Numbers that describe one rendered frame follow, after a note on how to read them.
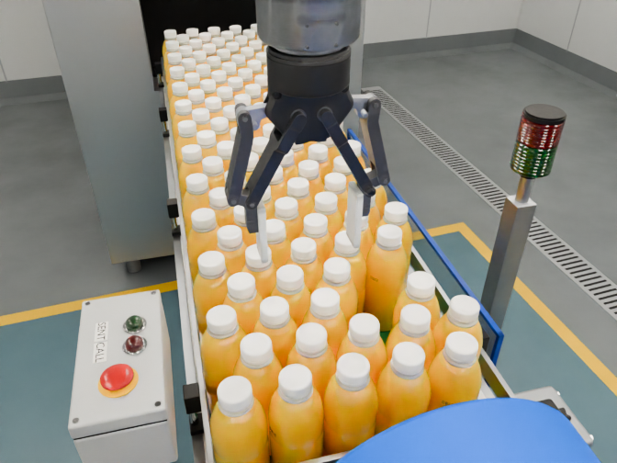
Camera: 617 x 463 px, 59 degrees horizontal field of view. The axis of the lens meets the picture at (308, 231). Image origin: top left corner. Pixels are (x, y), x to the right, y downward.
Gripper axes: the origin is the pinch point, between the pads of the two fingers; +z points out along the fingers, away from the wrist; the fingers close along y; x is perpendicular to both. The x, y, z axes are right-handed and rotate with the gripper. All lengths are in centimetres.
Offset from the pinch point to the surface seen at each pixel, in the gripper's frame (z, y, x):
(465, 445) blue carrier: 1.5, 4.9, -27.1
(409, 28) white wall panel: 99, 199, 411
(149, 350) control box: 14.8, -19.3, 1.3
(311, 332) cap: 15.6, 0.4, 0.1
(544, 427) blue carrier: 2.8, 12.2, -26.6
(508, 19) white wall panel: 100, 300, 417
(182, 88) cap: 16, -9, 89
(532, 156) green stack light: 5.1, 40.3, 17.6
